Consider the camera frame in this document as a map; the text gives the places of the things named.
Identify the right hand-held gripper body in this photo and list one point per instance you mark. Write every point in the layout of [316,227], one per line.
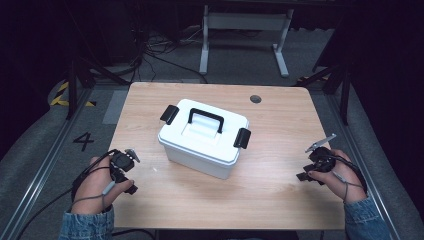
[320,162]

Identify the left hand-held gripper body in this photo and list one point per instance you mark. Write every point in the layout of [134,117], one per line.
[122,162]

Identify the white box lid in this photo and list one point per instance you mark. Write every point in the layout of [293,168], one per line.
[173,133]

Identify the black box latch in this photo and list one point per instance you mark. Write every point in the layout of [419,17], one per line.
[169,114]
[242,138]

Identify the white plastic storage box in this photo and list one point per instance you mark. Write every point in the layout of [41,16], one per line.
[200,161]

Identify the person's right hand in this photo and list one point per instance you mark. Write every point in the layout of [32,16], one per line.
[343,181]

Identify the person's left hand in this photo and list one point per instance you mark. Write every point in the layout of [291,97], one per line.
[95,186]

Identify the black tripod stand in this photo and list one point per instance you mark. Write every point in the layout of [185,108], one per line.
[336,80]
[80,76]

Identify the yellow black floor tape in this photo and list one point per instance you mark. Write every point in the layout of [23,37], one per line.
[60,98]

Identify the metal floor rail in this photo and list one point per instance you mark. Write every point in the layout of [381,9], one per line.
[40,173]
[363,160]

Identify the white metal desk frame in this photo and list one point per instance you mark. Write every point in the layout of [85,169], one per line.
[245,21]

